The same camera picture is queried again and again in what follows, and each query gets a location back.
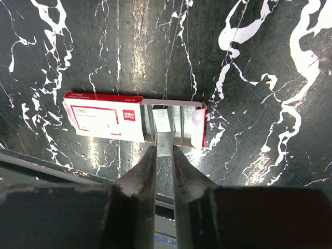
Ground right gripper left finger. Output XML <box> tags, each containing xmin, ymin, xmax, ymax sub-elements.
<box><xmin>1</xmin><ymin>146</ymin><xmax>157</xmax><ymax>248</ymax></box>

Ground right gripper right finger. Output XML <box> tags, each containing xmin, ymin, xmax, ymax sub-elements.
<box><xmin>173</xmin><ymin>147</ymin><xmax>331</xmax><ymax>248</ymax></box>

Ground silver staple strip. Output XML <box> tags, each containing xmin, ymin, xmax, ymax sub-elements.
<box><xmin>156</xmin><ymin>131</ymin><xmax>175</xmax><ymax>157</ymax></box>

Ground red white staple box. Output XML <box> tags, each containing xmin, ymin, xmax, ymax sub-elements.
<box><xmin>63</xmin><ymin>92</ymin><xmax>207</xmax><ymax>148</ymax></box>

